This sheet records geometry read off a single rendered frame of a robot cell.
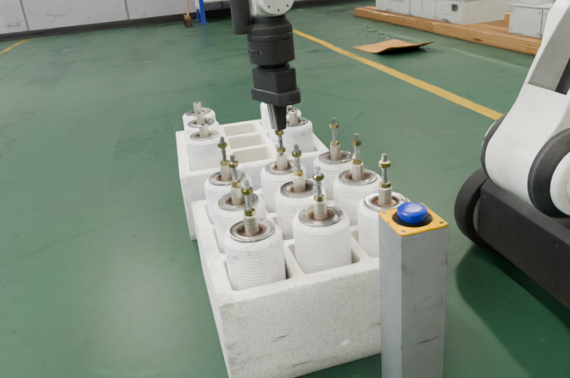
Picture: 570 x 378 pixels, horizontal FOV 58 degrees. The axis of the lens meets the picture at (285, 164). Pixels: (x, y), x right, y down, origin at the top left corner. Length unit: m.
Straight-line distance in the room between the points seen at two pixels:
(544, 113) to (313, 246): 0.40
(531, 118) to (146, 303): 0.83
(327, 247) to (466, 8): 3.41
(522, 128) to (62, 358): 0.90
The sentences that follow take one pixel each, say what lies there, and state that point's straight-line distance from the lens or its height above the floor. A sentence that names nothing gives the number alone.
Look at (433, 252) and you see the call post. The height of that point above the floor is 0.28.
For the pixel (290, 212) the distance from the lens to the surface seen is 0.95.
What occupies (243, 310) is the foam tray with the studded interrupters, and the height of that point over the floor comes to 0.16.
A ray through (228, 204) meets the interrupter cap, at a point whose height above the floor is 0.25.
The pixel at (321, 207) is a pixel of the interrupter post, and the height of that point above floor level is 0.27.
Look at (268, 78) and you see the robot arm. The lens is 0.99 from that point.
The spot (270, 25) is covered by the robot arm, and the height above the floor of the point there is 0.55.
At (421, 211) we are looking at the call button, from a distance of 0.71.
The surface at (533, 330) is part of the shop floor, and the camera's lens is 1.07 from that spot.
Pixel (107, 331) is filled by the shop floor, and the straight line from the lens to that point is 1.13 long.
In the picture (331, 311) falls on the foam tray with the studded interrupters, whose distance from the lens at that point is 0.88.
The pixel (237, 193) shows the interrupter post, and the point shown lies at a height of 0.27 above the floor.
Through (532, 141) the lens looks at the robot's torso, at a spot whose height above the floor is 0.38.
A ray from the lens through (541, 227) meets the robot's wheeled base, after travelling 1.03.
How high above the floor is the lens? 0.66
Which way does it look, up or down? 22 degrees down
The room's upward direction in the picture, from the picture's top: 5 degrees counter-clockwise
